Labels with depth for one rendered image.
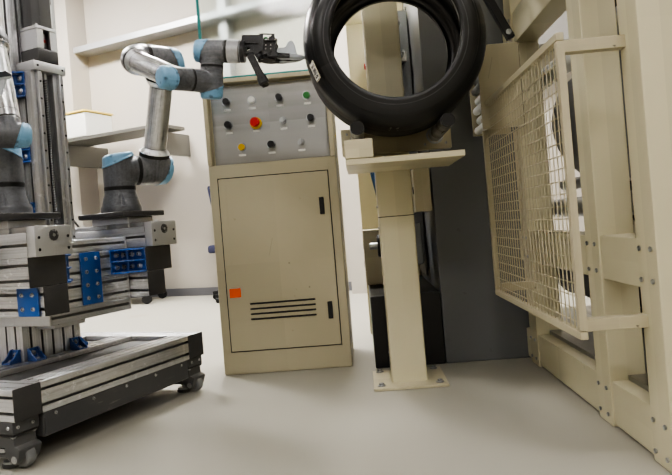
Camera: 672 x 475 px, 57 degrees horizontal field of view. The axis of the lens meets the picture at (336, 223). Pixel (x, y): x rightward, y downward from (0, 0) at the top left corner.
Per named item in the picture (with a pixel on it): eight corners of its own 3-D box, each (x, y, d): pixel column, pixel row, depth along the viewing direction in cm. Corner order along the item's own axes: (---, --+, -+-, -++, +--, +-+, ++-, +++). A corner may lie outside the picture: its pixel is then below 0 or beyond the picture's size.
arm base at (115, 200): (92, 214, 236) (90, 188, 236) (121, 214, 249) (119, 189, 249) (122, 211, 229) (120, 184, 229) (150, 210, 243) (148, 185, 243)
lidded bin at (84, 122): (115, 139, 645) (113, 113, 646) (86, 135, 610) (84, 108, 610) (81, 145, 665) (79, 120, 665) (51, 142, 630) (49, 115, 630)
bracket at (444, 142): (342, 157, 231) (340, 131, 231) (451, 148, 229) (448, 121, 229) (342, 156, 227) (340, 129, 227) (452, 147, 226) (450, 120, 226)
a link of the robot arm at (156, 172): (126, 180, 249) (138, 40, 232) (162, 179, 259) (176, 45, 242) (138, 190, 241) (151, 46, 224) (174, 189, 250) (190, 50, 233)
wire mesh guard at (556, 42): (495, 294, 231) (479, 106, 231) (500, 294, 231) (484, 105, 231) (580, 340, 141) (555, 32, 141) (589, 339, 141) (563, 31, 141)
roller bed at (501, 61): (473, 136, 241) (466, 59, 241) (511, 133, 240) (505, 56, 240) (483, 129, 221) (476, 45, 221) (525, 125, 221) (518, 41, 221)
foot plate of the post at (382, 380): (372, 373, 250) (372, 368, 250) (440, 368, 248) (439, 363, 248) (374, 391, 223) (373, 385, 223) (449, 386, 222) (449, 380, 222)
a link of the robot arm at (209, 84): (186, 98, 206) (185, 63, 205) (216, 100, 213) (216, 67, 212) (197, 97, 200) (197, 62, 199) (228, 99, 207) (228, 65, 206)
